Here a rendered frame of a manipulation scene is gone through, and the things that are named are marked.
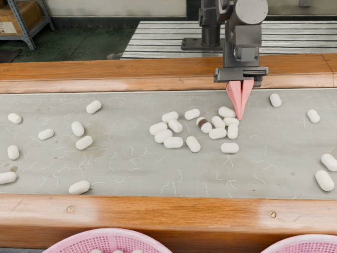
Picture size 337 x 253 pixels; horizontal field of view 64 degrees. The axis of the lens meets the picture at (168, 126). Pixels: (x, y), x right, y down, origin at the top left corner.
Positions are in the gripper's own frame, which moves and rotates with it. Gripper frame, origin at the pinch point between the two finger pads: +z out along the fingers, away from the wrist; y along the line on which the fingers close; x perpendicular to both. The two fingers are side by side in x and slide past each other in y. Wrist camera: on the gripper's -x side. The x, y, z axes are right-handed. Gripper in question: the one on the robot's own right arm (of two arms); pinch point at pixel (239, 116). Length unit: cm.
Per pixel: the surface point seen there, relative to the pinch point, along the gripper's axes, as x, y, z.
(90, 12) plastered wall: 185, -111, -123
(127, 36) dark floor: 183, -73, -98
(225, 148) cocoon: -5.2, -3.4, 6.7
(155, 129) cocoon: -2.5, -16.8, 2.9
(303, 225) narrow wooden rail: -15.5, 6.0, 17.2
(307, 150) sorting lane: -3.3, 11.6, 6.8
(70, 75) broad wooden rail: 9.3, -40.7, -11.9
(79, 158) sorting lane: -5.2, -31.2, 8.8
